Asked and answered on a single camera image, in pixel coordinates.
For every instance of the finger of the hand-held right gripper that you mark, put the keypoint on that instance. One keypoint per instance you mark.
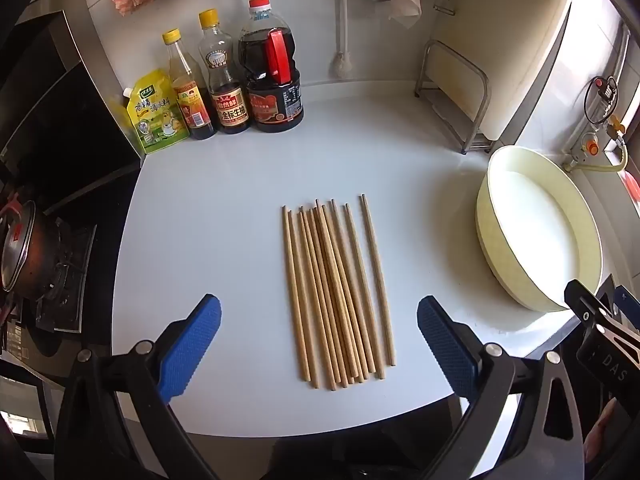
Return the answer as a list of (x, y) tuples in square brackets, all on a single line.
[(620, 294), (585, 300)]

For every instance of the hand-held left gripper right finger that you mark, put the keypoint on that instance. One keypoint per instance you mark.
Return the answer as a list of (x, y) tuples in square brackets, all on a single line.
[(445, 345)]

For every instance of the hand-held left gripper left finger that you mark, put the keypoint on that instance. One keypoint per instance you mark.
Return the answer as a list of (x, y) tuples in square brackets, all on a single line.
[(192, 342)]

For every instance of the cream round bowl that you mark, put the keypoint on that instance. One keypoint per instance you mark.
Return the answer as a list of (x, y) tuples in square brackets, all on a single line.
[(535, 230)]

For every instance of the pile of wooden chopsticks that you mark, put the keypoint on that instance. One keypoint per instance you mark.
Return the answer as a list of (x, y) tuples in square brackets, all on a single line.
[(330, 285)]

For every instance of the person's right hand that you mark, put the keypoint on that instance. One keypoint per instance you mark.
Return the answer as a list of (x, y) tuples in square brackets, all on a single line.
[(602, 430)]

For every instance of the gas valve with pipe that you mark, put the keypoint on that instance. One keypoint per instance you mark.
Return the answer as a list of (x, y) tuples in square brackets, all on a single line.
[(605, 105)]

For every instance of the metal cooking pot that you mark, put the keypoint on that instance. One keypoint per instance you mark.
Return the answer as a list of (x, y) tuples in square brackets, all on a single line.
[(22, 245)]

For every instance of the black gas stove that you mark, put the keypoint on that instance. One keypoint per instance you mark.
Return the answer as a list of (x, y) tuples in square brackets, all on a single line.
[(60, 170)]

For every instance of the yellow seasoning pouch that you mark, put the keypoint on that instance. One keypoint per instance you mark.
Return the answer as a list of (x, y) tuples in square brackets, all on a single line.
[(155, 115)]

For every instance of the metal board rack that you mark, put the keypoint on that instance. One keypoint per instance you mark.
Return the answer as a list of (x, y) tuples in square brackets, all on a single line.
[(465, 90)]

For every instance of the small yellow-capped vinegar bottle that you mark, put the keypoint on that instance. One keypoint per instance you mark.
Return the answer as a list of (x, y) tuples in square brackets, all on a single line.
[(189, 95)]

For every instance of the yellow-capped soy sauce bottle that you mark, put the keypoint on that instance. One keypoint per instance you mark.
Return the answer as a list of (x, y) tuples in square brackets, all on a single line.
[(224, 85)]

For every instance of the white cutting board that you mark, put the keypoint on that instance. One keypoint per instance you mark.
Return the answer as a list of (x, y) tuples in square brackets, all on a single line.
[(505, 45)]

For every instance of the large red-capped soy sauce jug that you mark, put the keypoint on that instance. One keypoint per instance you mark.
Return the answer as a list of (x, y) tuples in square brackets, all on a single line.
[(270, 75)]

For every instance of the white hanging brush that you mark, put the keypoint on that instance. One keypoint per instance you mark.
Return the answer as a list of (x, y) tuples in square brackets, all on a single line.
[(342, 35)]

